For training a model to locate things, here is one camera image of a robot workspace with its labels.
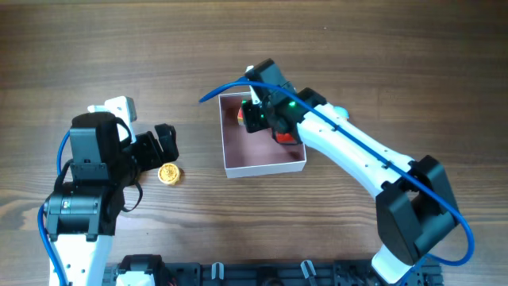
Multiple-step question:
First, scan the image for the colourful puzzle cube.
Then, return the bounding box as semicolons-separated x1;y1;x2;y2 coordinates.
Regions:
237;108;244;126

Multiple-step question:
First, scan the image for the yellow round wheel toy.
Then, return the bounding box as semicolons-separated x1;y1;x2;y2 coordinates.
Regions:
157;163;181;185

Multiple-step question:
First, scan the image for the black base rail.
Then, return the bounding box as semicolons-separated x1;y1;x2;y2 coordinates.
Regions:
103;253;444;286

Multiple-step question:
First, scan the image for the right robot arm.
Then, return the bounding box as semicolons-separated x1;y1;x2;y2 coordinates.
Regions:
241;59;459;284

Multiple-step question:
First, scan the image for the red toy truck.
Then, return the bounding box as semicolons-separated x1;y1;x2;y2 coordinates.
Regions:
274;132;298;145

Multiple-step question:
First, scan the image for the white box pink inside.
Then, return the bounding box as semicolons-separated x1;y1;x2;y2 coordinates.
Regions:
218;92;306;179

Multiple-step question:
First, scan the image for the yellow duck toy blue hat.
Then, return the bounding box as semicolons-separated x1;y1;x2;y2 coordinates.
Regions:
333;106;349;120

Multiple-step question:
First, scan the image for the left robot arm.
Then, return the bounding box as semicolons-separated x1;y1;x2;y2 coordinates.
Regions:
37;112;179;285

